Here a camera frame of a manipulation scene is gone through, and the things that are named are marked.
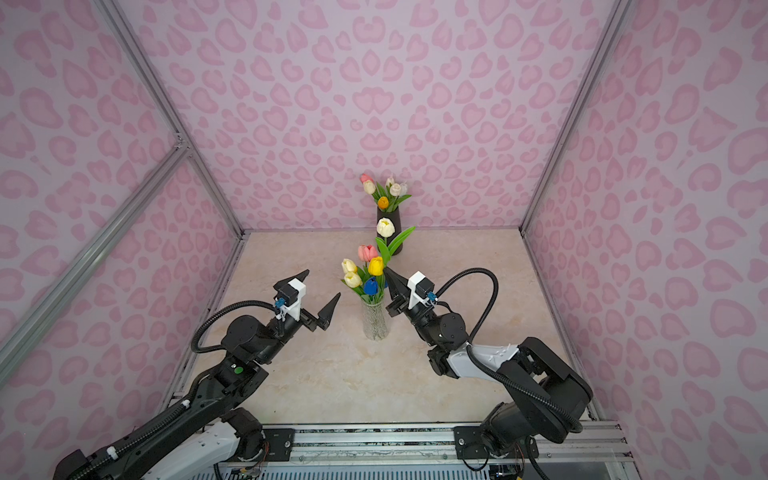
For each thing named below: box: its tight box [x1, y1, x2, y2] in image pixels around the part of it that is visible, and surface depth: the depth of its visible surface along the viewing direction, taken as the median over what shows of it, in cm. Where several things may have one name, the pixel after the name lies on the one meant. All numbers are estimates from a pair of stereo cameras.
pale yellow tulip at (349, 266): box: [341, 258, 358, 274], surface depth 72 cm
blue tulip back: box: [364, 276, 378, 296], surface depth 69 cm
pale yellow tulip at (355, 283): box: [344, 271, 369, 301], surface depth 70 cm
